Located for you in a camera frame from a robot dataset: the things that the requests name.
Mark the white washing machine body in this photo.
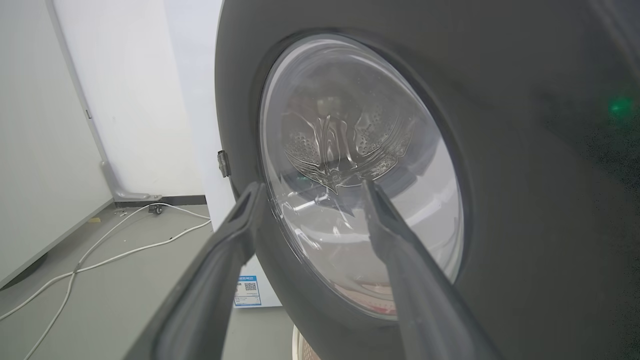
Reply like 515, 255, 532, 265
162, 0, 283, 309

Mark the blue QR code sticker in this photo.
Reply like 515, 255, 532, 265
234, 275, 262, 307

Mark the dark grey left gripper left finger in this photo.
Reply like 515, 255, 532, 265
123, 181, 268, 360

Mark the white laundry basket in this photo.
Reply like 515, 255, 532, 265
291, 325, 326, 360

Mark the white cable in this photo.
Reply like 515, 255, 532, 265
0, 219, 212, 322
22, 202, 212, 360

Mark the dark grey washing machine door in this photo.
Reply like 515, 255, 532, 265
214, 0, 640, 360

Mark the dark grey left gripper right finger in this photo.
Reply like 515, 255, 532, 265
361, 179, 503, 360

